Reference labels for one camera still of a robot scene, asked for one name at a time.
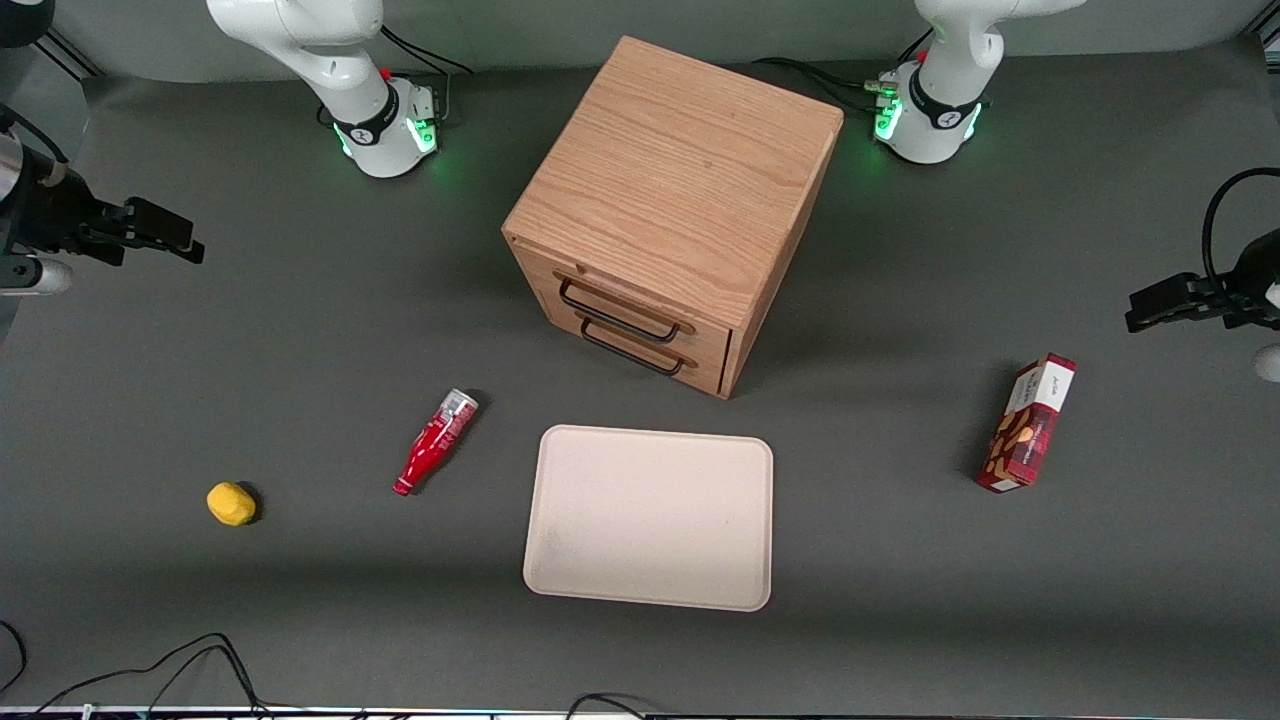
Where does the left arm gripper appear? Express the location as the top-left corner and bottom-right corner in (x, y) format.
(1125, 228), (1280, 333)

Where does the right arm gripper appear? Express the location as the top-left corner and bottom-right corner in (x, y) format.
(0, 165), (206, 266)

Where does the red coke bottle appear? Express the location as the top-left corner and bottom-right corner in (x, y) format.
(392, 388), (480, 497)

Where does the beige rectangular tray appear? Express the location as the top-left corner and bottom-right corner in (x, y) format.
(523, 425), (775, 612)

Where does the red cookie box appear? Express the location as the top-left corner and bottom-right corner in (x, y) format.
(976, 353), (1078, 493)

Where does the yellow lemon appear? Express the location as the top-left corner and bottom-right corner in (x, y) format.
(207, 482), (258, 527)

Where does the wooden drawer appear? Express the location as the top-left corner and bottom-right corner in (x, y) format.
(530, 300), (733, 399)
(514, 243), (737, 363)

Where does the wooden drawer cabinet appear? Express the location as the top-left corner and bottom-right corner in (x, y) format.
(502, 36), (844, 400)

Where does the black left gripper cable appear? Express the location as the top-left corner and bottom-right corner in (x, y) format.
(1202, 167), (1280, 293)

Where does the black right base cable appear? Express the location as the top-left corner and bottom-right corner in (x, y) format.
(378, 24), (476, 77)

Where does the black table edge cable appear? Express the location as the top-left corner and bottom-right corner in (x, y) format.
(30, 632), (273, 717)
(564, 691), (653, 720)
(0, 619), (29, 697)
(148, 644), (263, 717)

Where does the black metal drawer handle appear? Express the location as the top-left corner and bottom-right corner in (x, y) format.
(579, 317), (688, 378)
(557, 276), (682, 345)

